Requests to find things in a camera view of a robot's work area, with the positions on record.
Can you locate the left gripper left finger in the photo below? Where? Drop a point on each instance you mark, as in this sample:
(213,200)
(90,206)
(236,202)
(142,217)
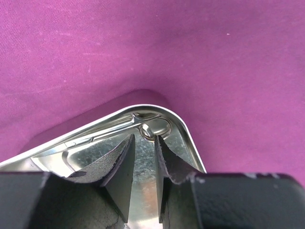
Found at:
(111,175)

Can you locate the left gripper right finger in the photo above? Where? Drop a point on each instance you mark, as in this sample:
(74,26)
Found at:
(174,189)

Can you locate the purple surgical cloth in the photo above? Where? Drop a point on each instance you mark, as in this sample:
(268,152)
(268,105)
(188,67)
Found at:
(233,70)

